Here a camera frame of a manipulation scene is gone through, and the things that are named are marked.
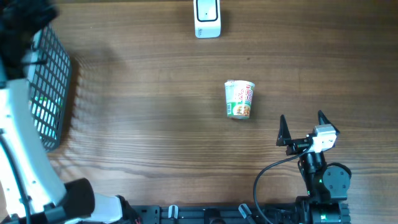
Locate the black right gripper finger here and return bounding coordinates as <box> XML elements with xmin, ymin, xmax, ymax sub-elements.
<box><xmin>318</xmin><ymin>110</ymin><xmax>340</xmax><ymax>134</ymax></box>
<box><xmin>276</xmin><ymin>114</ymin><xmax>292</xmax><ymax>146</ymax></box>

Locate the cup noodles cup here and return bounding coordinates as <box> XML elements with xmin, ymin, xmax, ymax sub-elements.
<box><xmin>224</xmin><ymin>80</ymin><xmax>255</xmax><ymax>119</ymax></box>

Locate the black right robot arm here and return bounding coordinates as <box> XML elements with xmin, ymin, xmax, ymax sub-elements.
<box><xmin>276</xmin><ymin>111</ymin><xmax>352</xmax><ymax>224</ymax></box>

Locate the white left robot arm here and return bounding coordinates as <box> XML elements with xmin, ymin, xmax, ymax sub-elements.
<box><xmin>1</xmin><ymin>1</ymin><xmax>141</xmax><ymax>223</ymax></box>

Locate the white barcode scanner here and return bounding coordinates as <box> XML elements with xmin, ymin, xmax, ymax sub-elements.
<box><xmin>193</xmin><ymin>0</ymin><xmax>221</xmax><ymax>39</ymax></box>

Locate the grey plastic lattice basket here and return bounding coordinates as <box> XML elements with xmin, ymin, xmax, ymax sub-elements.
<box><xmin>23</xmin><ymin>25</ymin><xmax>72</xmax><ymax>152</ymax></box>

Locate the black right camera cable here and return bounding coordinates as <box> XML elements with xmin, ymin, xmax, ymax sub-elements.
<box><xmin>252</xmin><ymin>144</ymin><xmax>313</xmax><ymax>224</ymax></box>

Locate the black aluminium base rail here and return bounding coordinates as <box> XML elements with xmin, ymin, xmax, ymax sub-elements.
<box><xmin>133</xmin><ymin>202</ymin><xmax>351</xmax><ymax>224</ymax></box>

